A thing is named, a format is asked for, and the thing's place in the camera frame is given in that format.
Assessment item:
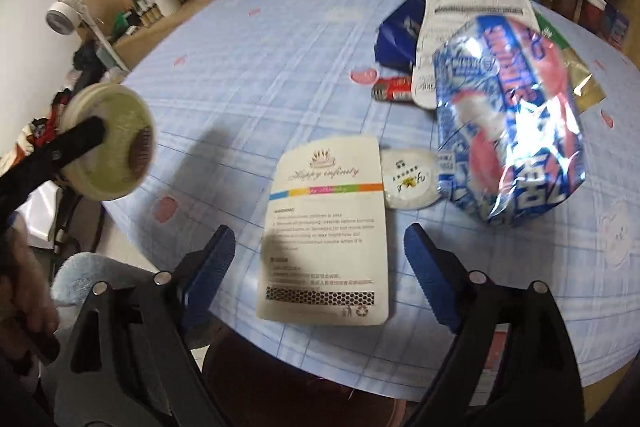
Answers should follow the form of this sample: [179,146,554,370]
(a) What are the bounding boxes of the round cream lid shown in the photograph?
[58,82,155,202]

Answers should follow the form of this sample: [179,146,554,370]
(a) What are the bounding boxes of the red paper cup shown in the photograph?
[579,0,606,34]

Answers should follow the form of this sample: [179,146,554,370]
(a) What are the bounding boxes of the green gold foil pouch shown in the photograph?
[536,11,606,114]

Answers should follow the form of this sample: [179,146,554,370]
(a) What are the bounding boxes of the blue plaid tablecloth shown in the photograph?
[107,0,639,400]

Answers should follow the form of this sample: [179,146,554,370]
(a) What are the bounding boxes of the small red wrapper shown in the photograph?
[371,76,412,103]

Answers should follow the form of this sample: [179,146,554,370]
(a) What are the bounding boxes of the white happy infinity card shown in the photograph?
[256,135,390,326]

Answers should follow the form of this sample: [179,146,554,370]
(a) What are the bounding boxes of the dark blue wrapper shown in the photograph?
[374,0,425,74]

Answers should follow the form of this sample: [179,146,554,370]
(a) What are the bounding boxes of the small round white pack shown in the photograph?
[380,148,440,210]

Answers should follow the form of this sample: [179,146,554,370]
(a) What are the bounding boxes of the person's left hand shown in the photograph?
[1,228,58,336]

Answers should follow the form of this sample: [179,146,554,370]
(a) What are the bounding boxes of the blue white snack bag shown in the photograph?
[433,15,586,225]

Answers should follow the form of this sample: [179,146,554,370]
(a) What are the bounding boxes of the white Japanese hook card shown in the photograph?
[410,0,544,111]

